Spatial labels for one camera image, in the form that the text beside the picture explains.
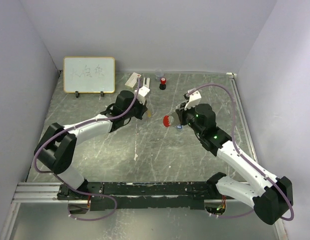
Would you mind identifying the metal key organizer red handle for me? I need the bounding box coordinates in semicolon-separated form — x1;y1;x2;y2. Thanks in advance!
163;110;180;128

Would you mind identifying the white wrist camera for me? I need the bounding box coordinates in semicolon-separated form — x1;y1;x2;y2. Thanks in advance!
184;90;201;110
137;86;150;105

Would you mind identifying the green white staples box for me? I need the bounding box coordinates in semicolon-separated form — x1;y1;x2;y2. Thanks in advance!
125;72;141;89

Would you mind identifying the clear plastic cup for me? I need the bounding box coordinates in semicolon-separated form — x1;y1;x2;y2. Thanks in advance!
155;69;164;81

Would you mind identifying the white stapler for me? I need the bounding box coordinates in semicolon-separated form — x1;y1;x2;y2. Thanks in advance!
143;77;150;89

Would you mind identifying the red black stamp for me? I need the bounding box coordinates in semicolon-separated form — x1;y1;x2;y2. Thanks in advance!
159;77;167;90

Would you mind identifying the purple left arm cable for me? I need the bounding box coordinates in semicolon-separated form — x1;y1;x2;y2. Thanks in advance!
34;77;143;221

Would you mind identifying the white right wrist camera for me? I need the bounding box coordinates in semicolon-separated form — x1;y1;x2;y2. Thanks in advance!
184;90;201;110

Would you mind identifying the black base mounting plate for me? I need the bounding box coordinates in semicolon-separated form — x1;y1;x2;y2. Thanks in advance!
57;181;222;211

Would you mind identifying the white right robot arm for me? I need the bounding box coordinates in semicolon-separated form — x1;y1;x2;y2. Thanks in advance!
174;103;293;225

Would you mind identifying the aluminium right side rail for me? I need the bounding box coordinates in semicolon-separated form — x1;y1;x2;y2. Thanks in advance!
226;72;258;163

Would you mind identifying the aluminium front rail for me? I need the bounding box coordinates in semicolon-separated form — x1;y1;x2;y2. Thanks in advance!
12;180;277;204

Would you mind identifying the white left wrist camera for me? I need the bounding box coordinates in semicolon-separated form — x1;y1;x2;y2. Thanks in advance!
137;86;150;105

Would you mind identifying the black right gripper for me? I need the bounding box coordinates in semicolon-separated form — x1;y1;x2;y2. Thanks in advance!
176;100;204;137

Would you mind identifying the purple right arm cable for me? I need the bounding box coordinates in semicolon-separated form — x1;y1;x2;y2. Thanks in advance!
187;83;295;222

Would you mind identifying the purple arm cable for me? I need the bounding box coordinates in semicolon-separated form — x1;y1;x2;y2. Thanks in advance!
34;77;143;221
187;83;295;222

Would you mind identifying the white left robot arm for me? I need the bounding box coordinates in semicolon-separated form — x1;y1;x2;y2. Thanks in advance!
33;86;150;200

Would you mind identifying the aluminium rail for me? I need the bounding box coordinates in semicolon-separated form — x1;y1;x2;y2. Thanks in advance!
226;72;258;163
12;180;277;204

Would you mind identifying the white board yellow frame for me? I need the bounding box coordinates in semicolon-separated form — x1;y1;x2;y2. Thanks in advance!
63;56;115;94

